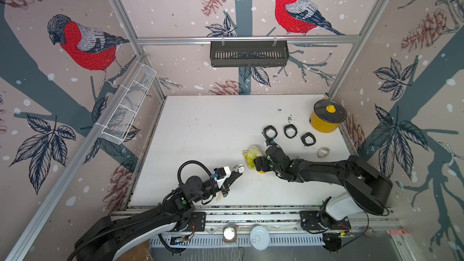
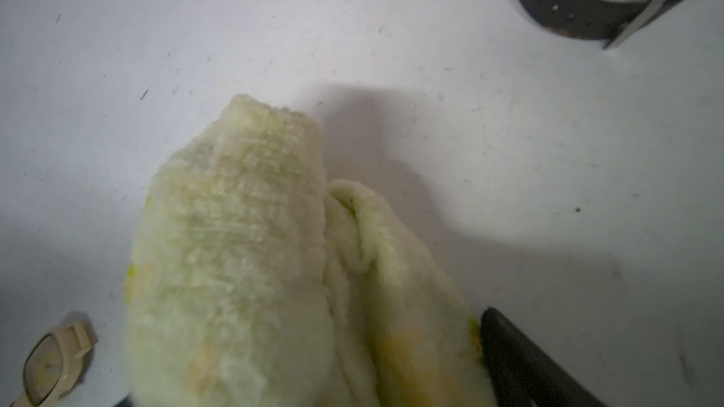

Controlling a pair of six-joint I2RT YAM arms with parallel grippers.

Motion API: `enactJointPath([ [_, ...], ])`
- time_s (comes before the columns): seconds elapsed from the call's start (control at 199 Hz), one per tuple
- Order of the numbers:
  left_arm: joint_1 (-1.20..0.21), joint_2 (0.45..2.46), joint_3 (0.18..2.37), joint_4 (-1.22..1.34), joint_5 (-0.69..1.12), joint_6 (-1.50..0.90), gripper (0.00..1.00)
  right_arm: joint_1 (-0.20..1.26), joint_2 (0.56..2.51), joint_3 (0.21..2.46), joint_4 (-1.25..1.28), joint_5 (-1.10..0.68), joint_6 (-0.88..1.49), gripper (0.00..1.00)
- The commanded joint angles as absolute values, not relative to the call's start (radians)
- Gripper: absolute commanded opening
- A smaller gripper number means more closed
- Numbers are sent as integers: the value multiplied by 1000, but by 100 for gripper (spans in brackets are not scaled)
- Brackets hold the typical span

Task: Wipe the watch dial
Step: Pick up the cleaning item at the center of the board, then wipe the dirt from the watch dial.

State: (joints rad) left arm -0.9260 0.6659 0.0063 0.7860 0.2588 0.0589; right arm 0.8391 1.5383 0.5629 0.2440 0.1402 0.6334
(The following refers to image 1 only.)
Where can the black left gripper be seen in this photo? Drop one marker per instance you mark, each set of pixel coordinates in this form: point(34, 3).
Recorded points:
point(229, 181)

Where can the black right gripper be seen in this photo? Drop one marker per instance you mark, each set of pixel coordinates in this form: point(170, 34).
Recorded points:
point(264, 166)

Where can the silver band watch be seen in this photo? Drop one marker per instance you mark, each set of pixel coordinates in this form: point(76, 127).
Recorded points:
point(239, 169)

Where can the yellow green frog towel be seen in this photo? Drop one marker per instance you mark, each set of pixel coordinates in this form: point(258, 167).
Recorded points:
point(251, 154)

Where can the black digital watch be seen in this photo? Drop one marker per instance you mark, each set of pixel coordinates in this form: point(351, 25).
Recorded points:
point(290, 131)
point(308, 139)
point(270, 132)

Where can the cream strap analog watch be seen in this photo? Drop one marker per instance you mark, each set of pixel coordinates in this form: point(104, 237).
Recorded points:
point(323, 152)

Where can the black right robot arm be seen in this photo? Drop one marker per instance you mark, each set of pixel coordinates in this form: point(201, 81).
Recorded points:
point(366, 189)

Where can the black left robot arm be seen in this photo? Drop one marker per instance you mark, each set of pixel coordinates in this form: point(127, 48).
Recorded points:
point(107, 240)

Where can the glass spice jar silver lid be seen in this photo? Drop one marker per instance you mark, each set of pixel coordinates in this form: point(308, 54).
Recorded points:
point(230, 234)

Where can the yellow pot with glass lid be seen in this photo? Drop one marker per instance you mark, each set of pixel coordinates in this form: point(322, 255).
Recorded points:
point(327, 115)

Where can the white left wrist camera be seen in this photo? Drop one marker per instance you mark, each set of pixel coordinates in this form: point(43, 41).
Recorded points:
point(222, 173)

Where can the black hanging wire basket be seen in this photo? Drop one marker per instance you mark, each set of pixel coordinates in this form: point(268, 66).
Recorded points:
point(249, 54)

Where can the white mesh wall shelf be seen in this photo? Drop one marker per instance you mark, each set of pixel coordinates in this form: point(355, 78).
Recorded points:
point(117, 129)

